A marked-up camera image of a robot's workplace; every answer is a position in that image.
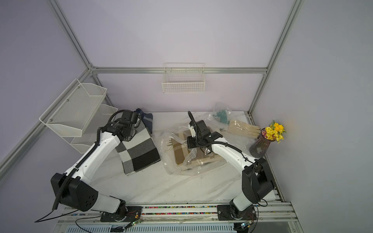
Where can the white wire wall basket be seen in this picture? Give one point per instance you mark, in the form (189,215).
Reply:
(183,78)

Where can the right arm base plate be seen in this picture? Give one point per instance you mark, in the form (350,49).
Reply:
(227,212)

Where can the yellow flower bouquet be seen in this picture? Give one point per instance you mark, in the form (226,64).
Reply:
(274,132)

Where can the clear plastic vacuum bag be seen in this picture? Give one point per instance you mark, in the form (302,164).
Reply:
(160,140)

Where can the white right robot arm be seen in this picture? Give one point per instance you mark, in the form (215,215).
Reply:
(257,180)

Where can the brown beige plaid scarf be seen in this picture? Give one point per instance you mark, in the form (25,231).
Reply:
(181,155)

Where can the white two-tier mesh shelf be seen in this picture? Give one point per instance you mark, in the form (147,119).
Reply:
(77,113)

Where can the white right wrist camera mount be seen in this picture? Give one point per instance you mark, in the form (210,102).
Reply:
(192,130)

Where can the navy grey plaid scarf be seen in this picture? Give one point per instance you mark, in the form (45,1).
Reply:
(147,119)

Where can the dark glass flower vase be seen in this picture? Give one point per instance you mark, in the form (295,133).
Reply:
(259,148)

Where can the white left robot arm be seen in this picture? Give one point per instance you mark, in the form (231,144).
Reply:
(72,188)

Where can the grey white checked scarf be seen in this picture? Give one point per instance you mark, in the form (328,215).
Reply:
(139,153)

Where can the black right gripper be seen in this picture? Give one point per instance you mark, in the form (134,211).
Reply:
(191,141)

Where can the small bag with green item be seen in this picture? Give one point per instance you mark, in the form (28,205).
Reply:
(222,113)

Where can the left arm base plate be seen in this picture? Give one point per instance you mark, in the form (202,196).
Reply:
(124,214)

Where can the cream knitted gloves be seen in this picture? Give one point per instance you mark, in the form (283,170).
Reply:
(243,129)

